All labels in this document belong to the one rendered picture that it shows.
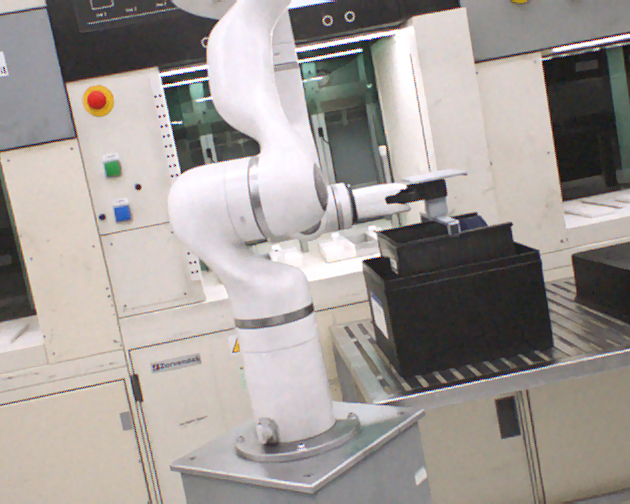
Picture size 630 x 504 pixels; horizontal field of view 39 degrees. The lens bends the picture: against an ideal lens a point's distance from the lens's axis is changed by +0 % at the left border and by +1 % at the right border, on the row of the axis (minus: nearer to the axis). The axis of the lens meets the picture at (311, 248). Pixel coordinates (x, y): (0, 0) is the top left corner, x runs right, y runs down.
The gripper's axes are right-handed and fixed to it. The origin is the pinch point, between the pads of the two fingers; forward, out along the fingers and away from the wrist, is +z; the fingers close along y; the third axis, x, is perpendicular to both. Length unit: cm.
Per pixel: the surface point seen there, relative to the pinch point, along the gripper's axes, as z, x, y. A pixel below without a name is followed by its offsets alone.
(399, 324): -12.5, -20.3, 13.7
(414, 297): -9.1, -16.3, 13.7
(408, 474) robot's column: -18, -38, 34
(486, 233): 5.6, -8.4, 10.6
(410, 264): -8.3, -11.1, 10.6
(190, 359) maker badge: -53, -31, -38
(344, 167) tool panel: 0, 0, -129
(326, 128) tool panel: -4, 14, -127
